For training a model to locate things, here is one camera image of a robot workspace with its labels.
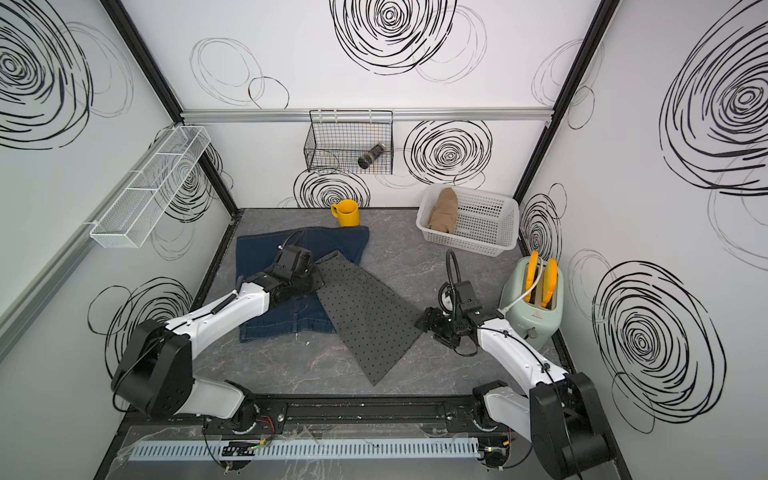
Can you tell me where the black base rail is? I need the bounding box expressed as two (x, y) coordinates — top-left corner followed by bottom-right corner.
(122, 392), (607, 436)

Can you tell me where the dark cylindrical bottle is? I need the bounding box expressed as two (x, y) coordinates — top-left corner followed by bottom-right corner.
(357, 143), (386, 170)

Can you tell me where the black wire wall basket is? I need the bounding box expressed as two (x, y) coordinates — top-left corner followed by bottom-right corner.
(303, 109), (394, 175)

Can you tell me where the yellow toast slice right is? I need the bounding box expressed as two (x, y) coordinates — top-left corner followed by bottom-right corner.
(540, 258), (558, 308)

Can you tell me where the yellow mug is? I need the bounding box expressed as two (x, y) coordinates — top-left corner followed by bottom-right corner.
(331, 199), (360, 228)

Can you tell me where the grey polka dot skirt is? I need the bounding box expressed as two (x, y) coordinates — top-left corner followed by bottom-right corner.
(317, 252), (421, 385)

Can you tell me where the yellow toast slice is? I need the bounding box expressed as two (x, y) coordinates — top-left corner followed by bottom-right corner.
(524, 251), (539, 297)
(540, 258), (558, 308)

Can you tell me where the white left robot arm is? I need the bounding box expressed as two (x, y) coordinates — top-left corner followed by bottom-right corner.
(111, 245), (323, 431)

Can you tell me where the yellow toast slice left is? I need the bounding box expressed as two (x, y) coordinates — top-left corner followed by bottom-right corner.
(524, 251), (539, 297)

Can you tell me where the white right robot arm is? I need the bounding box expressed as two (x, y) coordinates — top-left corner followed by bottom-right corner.
(415, 281), (618, 479)

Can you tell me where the mint green toaster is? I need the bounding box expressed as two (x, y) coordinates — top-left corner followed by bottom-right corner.
(499, 255), (565, 350)

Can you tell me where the white plastic basket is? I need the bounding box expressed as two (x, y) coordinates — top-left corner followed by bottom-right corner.
(416, 184), (520, 257)

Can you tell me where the tan brown skirt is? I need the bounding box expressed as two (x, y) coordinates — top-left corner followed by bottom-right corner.
(427, 188), (458, 234)

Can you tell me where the white slotted cable duct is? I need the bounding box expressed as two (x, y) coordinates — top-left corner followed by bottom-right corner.
(127, 438), (481, 462)

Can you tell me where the white toaster cable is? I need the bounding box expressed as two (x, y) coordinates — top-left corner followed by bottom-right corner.
(497, 269), (544, 316)

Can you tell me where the dark blue skirt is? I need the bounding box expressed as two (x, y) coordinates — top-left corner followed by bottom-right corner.
(236, 226), (370, 343)

